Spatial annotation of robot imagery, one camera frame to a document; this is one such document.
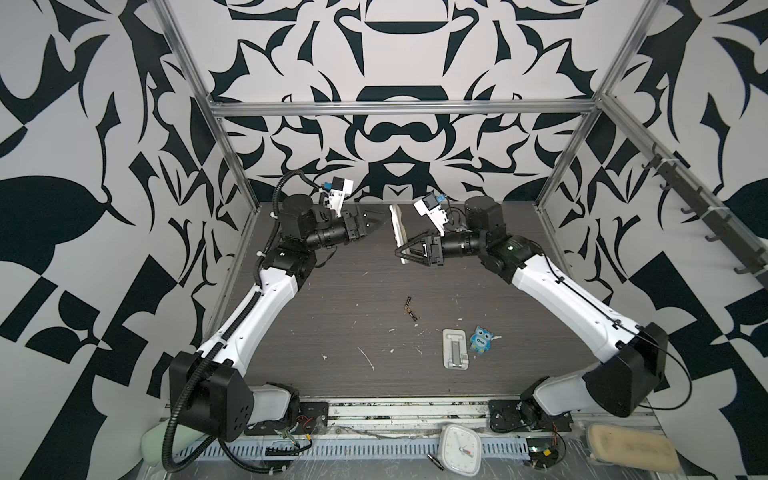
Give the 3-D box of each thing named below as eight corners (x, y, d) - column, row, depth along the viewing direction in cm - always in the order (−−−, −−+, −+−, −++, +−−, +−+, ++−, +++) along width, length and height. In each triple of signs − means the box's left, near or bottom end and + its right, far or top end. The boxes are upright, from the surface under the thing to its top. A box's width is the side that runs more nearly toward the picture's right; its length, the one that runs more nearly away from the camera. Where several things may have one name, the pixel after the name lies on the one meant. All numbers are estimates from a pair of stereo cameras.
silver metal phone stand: (444, 370, 84) (445, 368, 82) (440, 331, 91) (441, 328, 89) (470, 370, 84) (471, 368, 82) (463, 331, 91) (465, 328, 89)
